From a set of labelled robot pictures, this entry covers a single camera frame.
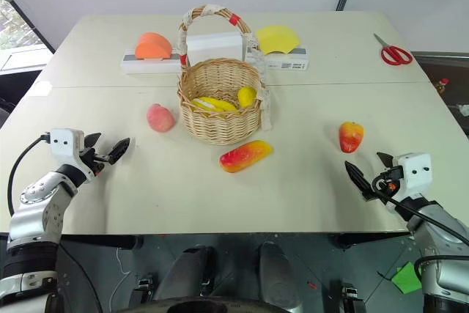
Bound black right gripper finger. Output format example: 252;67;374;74
344;160;377;202
376;151;395;169

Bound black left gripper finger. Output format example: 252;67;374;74
84;132;103;150
107;137;131;165

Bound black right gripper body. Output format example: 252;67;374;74
372;166;405;205

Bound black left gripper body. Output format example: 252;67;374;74
78;146;111;179

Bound red yellow apple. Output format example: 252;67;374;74
338;120;366;154

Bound pink peach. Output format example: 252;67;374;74
146;103;176;133

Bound small white tape patch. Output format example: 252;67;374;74
33;79;53;97

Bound long white flat box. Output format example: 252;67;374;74
120;45;311;76

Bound green paper sheet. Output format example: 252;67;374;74
390;261;424;295

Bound yellow banana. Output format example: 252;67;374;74
189;97;240;119

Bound long red yellow mango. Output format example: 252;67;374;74
218;139;273;174

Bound yellow lemon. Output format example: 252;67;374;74
237;86;258;109

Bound white rectangular box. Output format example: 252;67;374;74
185;31;245;63

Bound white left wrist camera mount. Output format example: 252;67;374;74
49;128;95;183

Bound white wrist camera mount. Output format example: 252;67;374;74
49;128;95;183
395;152;433;199

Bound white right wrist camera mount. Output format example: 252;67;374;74
395;152;433;199

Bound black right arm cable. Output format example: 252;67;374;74
372;176;469;281

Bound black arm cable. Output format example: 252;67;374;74
372;176;469;281
7;133;52;216

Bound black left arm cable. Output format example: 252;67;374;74
7;133;52;216

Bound wicker basket with handle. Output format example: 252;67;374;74
177;4;274;147

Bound red handled scissors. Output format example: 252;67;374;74
372;32;414;67

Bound white floor cord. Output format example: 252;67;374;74
108;246;132;311

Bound window with dark frame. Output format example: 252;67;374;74
0;0;56;74

